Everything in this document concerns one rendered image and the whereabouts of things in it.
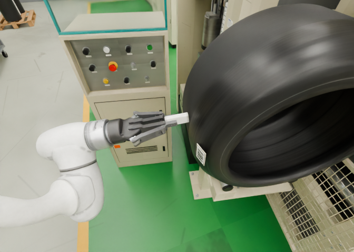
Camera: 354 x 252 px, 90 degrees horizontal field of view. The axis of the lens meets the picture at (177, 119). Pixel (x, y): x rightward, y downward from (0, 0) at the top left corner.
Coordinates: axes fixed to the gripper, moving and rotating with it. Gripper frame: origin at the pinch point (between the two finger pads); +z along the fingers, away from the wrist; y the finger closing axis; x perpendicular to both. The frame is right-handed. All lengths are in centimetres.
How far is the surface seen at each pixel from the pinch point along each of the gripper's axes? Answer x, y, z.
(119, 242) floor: 115, -4, -62
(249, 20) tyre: -20.2, 10.2, 23.6
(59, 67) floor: 96, 282, -194
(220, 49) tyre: -15.9, 6.5, 15.0
